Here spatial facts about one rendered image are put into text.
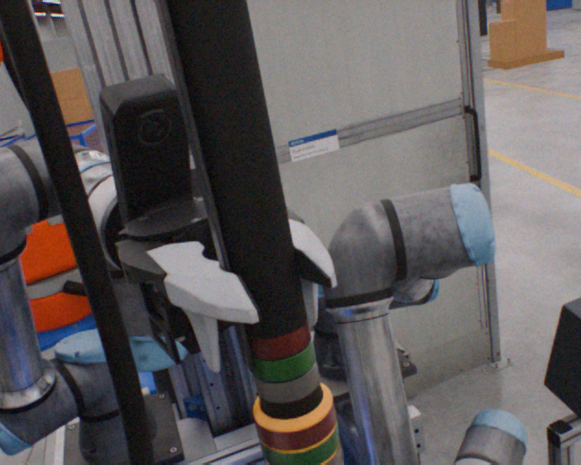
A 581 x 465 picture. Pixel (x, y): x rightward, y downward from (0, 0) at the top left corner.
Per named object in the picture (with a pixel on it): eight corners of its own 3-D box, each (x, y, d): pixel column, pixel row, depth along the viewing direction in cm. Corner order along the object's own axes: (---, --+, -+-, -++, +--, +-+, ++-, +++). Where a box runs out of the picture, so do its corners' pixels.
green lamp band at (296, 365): (293, 387, 29) (289, 365, 28) (239, 375, 30) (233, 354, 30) (327, 350, 31) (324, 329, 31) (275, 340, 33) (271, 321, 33)
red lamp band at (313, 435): (310, 460, 29) (305, 440, 29) (241, 438, 32) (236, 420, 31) (350, 407, 32) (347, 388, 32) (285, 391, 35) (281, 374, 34)
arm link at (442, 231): (355, 264, 132) (381, 187, 79) (420, 251, 132) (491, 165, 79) (367, 317, 129) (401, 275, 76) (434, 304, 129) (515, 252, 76)
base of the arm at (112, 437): (81, 429, 123) (66, 389, 119) (153, 404, 127) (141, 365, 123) (81, 476, 109) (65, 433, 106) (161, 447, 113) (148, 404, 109)
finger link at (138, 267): (232, 286, 30) (191, 240, 38) (225, 254, 29) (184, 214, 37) (142, 317, 29) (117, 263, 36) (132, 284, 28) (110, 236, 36)
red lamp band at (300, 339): (289, 364, 28) (283, 342, 28) (233, 352, 30) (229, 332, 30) (323, 328, 31) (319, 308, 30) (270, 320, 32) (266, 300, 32)
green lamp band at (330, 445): (314, 481, 30) (310, 461, 29) (245, 458, 32) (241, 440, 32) (354, 426, 33) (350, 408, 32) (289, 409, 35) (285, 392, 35)
